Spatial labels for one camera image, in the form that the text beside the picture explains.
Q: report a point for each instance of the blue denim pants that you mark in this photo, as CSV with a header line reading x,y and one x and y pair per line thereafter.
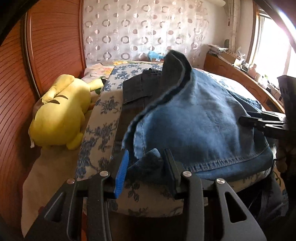
x,y
196,120

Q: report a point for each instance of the tied patterned window curtain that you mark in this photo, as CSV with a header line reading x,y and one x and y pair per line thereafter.
x,y
231,25

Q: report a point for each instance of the stack of papers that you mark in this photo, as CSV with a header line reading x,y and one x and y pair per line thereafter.
x,y
216,49

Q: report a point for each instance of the blue floral bed sheet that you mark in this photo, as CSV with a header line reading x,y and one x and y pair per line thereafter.
x,y
101,120

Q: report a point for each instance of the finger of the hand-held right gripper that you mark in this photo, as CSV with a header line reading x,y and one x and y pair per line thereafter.
x,y
266,114
259,125

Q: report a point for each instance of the yellow plush toy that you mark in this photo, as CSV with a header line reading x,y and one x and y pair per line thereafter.
x,y
62,111

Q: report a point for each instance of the person's right hand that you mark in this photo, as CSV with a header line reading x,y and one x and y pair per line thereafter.
x,y
281,157

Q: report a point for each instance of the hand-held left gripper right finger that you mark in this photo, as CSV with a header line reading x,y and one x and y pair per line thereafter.
x,y
172,172

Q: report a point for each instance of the long wooden cabinet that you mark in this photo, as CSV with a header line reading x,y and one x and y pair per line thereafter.
x,y
231,71

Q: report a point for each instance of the open cardboard box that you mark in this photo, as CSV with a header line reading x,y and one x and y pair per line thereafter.
x,y
232,58

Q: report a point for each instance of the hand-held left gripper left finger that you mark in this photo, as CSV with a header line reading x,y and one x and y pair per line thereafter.
x,y
121,172

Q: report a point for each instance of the sheer circle-patterned curtain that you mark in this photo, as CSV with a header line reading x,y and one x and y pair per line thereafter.
x,y
138,30

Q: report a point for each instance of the wood-framed window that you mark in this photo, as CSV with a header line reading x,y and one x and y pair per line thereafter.
x,y
275,46

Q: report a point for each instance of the pink floral blanket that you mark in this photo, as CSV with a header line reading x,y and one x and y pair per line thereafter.
x,y
97,69

